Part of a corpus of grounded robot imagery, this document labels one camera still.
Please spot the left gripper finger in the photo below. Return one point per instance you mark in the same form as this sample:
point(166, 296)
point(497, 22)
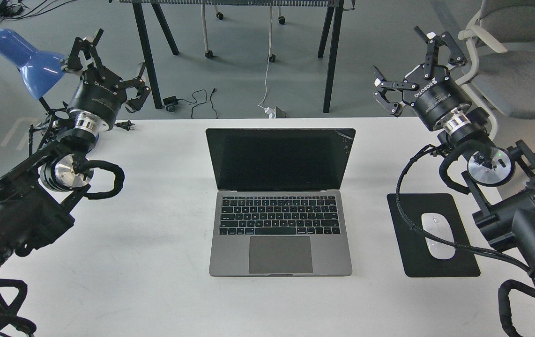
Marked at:
point(88, 48)
point(135, 103)

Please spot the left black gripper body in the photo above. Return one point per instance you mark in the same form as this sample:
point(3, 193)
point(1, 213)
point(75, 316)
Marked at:
point(98, 95)

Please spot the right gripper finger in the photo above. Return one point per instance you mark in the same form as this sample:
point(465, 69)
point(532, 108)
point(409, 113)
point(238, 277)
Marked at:
point(383, 86)
point(431, 67)

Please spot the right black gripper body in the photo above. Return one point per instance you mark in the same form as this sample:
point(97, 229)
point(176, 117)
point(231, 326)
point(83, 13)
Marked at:
point(434, 96)

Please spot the grey laptop computer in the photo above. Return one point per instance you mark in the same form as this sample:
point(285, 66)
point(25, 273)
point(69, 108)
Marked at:
point(278, 210)

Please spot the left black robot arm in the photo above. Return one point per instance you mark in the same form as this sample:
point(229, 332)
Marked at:
point(38, 195)

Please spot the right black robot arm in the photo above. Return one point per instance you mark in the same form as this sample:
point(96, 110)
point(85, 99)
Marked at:
point(502, 181)

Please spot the black plug on table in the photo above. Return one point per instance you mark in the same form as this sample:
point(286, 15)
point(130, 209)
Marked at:
point(126, 125)

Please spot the blue desk lamp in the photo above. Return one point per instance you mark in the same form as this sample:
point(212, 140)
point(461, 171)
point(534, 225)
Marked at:
point(39, 70)

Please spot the grey office chair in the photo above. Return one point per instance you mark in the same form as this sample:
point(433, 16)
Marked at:
point(501, 46)

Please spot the white rolling rack legs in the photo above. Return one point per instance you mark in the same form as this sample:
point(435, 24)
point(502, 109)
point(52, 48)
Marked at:
point(245, 31)

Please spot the white computer mouse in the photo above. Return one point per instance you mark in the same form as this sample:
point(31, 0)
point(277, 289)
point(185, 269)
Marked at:
point(437, 225)

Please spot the black mouse pad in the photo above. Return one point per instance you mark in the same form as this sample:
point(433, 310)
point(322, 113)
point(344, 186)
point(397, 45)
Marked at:
point(416, 258)

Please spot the black cable bundle floor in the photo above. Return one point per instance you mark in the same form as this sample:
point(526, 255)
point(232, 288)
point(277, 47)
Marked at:
point(16, 10)

